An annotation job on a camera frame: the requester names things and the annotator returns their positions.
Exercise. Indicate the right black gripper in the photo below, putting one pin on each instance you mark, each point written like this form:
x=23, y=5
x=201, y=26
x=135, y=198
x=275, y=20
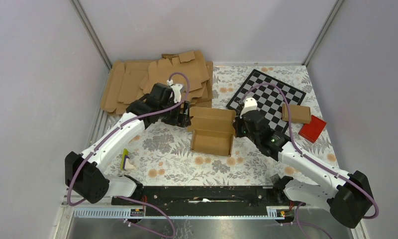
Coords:
x=239, y=121

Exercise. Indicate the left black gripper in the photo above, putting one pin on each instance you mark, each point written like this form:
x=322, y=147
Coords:
x=181, y=119

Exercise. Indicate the brown cardboard box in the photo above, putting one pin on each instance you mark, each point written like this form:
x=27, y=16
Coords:
x=213, y=131

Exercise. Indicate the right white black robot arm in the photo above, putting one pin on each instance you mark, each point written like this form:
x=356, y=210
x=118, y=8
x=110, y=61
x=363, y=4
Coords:
x=347, y=196

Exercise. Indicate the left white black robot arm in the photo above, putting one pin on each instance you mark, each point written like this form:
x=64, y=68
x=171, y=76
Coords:
x=85, y=171

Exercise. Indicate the folded small cardboard box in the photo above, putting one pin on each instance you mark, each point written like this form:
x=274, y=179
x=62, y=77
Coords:
x=296, y=113

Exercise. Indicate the red box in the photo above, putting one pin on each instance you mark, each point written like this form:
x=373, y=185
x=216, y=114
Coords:
x=311, y=131

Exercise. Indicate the black white checkerboard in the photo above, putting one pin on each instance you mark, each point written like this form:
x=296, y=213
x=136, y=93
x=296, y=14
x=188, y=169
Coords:
x=268, y=99

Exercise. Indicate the floral table mat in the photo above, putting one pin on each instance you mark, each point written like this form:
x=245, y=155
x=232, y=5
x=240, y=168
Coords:
x=161, y=155

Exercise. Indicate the yellow green small object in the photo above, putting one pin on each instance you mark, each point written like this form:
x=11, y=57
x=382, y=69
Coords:
x=124, y=159

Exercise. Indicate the stack of cardboard blanks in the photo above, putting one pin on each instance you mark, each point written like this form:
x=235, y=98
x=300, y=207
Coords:
x=130, y=80

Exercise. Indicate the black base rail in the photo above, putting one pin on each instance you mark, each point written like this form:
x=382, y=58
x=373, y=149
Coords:
x=214, y=197

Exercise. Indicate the perforated metal cable tray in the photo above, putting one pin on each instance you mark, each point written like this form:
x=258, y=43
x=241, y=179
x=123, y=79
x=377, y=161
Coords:
x=253, y=213

